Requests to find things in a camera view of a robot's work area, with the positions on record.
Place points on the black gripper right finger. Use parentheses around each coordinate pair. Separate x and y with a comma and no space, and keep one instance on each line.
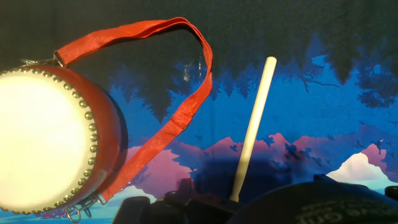
(320,178)

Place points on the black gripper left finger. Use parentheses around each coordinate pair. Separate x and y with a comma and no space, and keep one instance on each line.
(186,211)

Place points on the wooden drumstick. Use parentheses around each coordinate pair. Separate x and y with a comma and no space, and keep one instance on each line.
(255,124)

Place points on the blue landscape print cloth mat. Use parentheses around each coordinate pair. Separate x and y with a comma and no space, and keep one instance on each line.
(311,109)

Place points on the red drum with white skin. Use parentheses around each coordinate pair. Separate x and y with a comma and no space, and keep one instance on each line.
(46,140)

